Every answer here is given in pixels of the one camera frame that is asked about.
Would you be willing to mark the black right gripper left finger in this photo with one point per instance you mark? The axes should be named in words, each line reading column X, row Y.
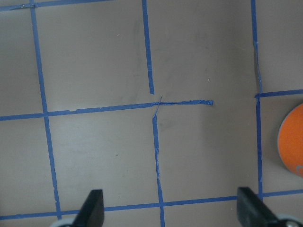
column 91, row 213

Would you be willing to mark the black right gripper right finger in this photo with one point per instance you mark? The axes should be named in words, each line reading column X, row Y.
column 252, row 212

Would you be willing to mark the orange can with silver lid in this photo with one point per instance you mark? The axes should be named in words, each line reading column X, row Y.
column 290, row 141

